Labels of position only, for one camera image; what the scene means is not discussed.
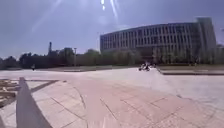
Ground row of trees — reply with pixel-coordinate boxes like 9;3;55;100
0;46;224;70

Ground pole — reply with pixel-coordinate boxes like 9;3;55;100
73;47;78;67

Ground pale paved plaza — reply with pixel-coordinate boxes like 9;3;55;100
0;67;224;128

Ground curved building with window rows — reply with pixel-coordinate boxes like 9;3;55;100
99;16;218;58

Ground tall chimney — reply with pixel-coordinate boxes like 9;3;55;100
48;41;53;55

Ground low raised platform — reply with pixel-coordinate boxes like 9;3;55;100
155;65;224;76

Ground pale stone blocks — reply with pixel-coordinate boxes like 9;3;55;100
0;78;18;108

